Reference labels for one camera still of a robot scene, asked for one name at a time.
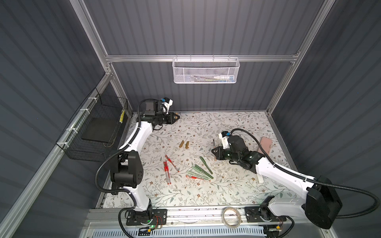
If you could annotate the floral patterned table mat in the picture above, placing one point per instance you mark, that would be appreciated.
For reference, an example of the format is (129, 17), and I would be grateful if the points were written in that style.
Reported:
(232, 185)

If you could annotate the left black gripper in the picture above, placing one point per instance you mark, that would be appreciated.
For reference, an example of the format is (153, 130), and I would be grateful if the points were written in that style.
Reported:
(168, 118)

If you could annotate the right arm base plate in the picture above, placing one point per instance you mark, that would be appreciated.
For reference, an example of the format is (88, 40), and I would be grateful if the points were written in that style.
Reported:
(255, 214)

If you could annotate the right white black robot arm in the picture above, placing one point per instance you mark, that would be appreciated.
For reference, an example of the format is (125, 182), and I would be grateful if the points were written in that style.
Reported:
(318, 200)

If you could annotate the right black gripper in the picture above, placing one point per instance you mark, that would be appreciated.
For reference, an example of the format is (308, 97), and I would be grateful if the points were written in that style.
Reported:
(222, 152)

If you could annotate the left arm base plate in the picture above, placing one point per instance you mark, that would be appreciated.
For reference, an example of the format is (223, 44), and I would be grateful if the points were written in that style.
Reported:
(149, 217)

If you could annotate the green pen lower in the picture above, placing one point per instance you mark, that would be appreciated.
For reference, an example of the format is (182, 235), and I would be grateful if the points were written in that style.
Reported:
(192, 174)

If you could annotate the white eraser stick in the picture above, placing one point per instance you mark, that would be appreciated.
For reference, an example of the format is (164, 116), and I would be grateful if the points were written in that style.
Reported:
(260, 179)

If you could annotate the brown pen three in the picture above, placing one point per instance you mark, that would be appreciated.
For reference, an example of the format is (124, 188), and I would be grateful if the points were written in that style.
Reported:
(214, 146)

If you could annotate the green pen upper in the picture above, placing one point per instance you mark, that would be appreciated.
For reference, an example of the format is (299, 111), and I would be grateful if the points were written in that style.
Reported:
(204, 162)

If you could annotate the white wire mesh basket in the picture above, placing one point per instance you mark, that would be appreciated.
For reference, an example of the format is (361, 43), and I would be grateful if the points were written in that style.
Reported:
(209, 70)

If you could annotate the pink eraser block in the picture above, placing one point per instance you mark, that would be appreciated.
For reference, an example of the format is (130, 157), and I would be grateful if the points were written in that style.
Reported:
(266, 144)

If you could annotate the black wire basket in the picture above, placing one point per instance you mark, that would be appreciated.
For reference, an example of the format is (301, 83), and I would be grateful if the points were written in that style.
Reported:
(97, 129)

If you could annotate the red pen lower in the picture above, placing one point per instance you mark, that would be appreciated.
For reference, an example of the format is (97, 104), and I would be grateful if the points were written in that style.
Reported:
(193, 177)

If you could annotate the red pen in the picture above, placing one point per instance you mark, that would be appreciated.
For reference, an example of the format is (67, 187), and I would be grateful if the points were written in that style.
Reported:
(168, 174)
(165, 171)
(193, 177)
(169, 160)

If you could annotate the red pen right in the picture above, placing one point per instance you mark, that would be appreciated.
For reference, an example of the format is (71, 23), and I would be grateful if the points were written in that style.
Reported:
(168, 174)

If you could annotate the red pen left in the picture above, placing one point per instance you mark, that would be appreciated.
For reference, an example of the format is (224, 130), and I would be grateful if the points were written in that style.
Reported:
(165, 171)

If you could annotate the red pen upper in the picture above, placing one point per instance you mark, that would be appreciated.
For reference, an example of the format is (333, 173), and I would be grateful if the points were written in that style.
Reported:
(169, 160)

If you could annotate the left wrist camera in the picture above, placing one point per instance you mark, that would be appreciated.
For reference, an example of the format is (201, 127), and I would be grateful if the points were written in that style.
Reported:
(166, 103)

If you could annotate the clear tape roll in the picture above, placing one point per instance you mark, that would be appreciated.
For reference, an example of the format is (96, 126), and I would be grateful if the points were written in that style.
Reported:
(231, 217)

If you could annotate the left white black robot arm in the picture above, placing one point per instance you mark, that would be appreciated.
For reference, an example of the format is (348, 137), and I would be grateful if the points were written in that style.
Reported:
(125, 166)

